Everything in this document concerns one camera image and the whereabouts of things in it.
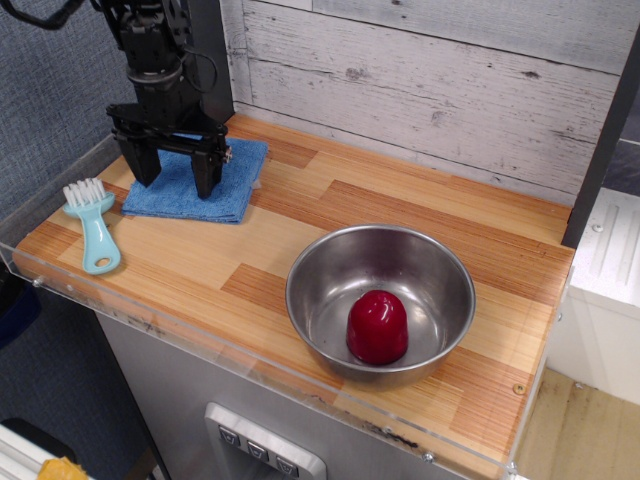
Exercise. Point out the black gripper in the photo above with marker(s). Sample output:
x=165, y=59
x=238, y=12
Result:
x=168, y=115

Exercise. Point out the blue microfiber cloth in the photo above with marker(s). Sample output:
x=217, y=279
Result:
x=173, y=194

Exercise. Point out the stainless steel bowl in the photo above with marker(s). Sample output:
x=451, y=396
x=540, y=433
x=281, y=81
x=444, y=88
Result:
x=334, y=272

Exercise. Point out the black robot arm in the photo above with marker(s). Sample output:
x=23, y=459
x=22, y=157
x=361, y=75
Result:
x=153, y=36

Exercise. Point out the clear acrylic table guard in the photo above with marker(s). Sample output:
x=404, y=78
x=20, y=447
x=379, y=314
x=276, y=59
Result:
x=222, y=333

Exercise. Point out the red toy pepper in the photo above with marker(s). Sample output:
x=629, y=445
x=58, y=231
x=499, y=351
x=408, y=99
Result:
x=377, y=328

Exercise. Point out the silver button control panel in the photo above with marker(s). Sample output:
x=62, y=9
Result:
x=243, y=447

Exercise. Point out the yellow object bottom left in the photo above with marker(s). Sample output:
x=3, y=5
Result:
x=61, y=469

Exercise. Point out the white appliance at right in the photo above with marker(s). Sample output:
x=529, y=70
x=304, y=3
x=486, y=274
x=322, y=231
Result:
x=596, y=338

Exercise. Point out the dark right vertical post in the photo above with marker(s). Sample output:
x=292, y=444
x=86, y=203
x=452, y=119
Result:
x=611, y=131

